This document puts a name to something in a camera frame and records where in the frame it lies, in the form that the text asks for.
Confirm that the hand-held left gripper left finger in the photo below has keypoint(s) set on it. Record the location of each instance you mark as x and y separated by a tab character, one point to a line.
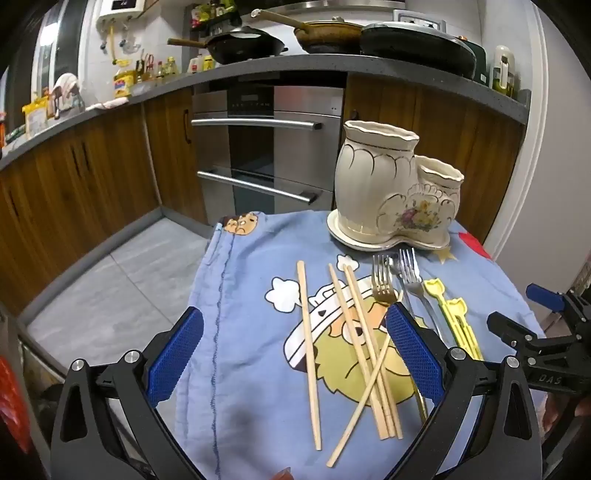
175	355

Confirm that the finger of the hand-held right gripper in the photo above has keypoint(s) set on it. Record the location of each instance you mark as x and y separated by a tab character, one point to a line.
545	297
512	328

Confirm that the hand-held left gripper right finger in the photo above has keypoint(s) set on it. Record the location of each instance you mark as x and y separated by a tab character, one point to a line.
415	350

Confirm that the wooden chopstick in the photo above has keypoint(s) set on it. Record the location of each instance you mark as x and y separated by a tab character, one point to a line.
308	350
369	341
354	341
355	415

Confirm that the yellow plastic fruit fork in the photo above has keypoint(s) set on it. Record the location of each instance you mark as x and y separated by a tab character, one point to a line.
434	288
455	308

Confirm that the gold fork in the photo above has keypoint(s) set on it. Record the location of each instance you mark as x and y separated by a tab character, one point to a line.
383	288

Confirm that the silver fork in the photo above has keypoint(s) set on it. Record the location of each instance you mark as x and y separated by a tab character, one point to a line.
412	277

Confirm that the cream ceramic utensil holder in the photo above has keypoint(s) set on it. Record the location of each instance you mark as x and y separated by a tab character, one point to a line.
369	184

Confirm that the blue cartoon printed cloth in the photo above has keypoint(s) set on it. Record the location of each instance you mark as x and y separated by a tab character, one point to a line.
249	300

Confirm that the red plastic bag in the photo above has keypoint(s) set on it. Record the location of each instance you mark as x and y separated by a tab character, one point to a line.
14	406

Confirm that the wooden end base cabinet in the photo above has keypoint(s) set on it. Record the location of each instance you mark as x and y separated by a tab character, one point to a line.
461	134

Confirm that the stainless steel built-in oven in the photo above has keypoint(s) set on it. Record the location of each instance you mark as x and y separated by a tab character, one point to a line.
258	152

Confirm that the tall olive oil bottle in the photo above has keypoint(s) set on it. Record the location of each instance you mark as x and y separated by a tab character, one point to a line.
503	69

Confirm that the dark green container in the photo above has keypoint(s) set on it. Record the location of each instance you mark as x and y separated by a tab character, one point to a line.
480	62

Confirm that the white dish cloth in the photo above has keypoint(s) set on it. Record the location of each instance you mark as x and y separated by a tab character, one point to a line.
108	104

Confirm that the yellow food packet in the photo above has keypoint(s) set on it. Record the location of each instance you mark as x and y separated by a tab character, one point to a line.
36	117

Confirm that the yellow cooking oil bottle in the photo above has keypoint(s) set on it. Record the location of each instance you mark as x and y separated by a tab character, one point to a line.
122	83

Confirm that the large black lidded pan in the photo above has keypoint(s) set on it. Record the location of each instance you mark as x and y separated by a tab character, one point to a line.
415	46

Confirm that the white hanging towel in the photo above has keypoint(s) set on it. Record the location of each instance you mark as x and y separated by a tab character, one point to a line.
67	90

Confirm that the grey speckled countertop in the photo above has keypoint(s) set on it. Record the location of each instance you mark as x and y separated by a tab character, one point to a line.
286	64

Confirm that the black frying pan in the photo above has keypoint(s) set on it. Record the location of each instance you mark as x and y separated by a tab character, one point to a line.
244	44

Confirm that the brown wok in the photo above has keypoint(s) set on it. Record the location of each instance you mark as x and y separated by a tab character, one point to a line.
328	34

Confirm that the kitchen window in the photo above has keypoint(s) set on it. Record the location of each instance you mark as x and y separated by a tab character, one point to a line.
55	46

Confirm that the shelf of condiment jars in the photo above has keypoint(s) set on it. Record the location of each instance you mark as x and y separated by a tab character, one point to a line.
214	14

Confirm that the white water heater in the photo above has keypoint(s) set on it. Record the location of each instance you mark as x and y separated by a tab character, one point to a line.
121	7

